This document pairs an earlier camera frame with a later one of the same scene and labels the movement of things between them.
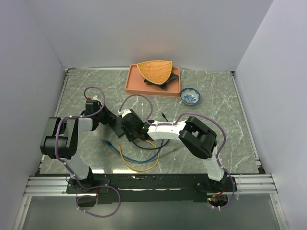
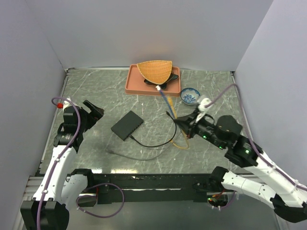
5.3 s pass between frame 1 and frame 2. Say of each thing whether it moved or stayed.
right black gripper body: moved
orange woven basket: stayed
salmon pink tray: stayed
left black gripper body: moved
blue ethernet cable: moved
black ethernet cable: moved
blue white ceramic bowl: stayed
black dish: stayed
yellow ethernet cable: moved
